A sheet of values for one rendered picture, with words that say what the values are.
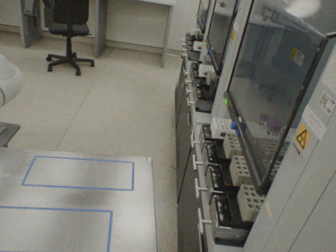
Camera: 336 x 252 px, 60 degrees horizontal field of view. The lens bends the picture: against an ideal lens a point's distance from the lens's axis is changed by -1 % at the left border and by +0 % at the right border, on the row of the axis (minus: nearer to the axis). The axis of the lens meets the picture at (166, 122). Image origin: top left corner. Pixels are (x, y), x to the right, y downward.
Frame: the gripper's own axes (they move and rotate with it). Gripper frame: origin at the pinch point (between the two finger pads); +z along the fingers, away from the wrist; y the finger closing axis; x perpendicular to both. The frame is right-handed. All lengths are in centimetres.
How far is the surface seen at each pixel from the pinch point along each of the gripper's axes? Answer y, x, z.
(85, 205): 41, 25, 38
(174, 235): -16, 66, 120
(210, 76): -61, 74, 32
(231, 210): 37, 71, 38
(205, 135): -6, 67, 39
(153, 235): 49, 46, 38
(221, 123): -11, 74, 34
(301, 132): 47, 75, 1
